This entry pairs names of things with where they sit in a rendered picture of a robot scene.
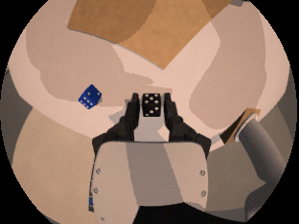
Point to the blue die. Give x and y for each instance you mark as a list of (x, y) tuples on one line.
[(90, 96)]

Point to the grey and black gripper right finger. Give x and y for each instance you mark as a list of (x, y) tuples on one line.
[(180, 131)]

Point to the brown mat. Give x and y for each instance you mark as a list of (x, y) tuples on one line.
[(155, 29)]

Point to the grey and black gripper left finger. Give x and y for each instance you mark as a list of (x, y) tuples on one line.
[(121, 130)]

